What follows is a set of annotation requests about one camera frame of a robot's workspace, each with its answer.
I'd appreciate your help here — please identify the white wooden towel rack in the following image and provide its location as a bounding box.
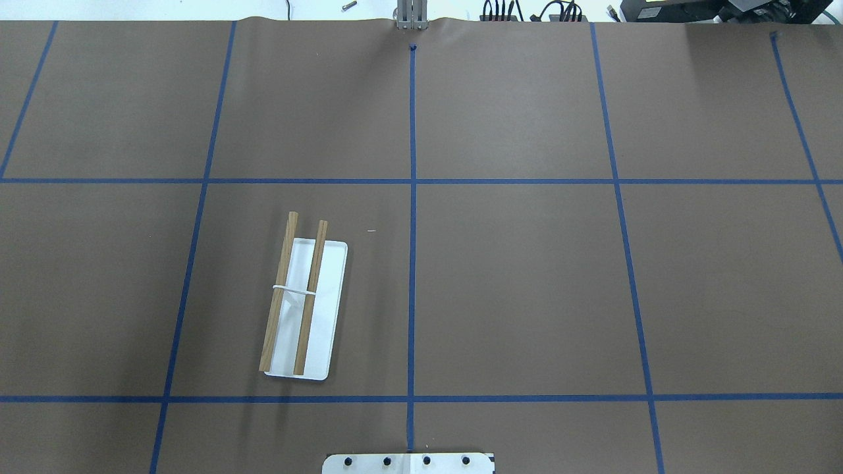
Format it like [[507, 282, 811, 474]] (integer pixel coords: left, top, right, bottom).
[[259, 212, 349, 382]]

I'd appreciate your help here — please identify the black usb hub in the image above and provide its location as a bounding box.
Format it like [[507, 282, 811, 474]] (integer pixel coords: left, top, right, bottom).
[[531, 1, 587, 23], [479, 0, 524, 22]]

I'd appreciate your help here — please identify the black laptop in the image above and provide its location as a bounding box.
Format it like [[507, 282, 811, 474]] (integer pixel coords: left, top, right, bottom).
[[620, 1, 841, 25]]

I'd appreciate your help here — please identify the aluminium frame post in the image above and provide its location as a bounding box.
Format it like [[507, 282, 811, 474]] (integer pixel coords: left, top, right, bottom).
[[394, 0, 429, 31]]

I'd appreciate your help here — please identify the white camera mast with base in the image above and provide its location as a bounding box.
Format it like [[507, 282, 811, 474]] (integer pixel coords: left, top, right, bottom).
[[321, 452, 496, 473]]

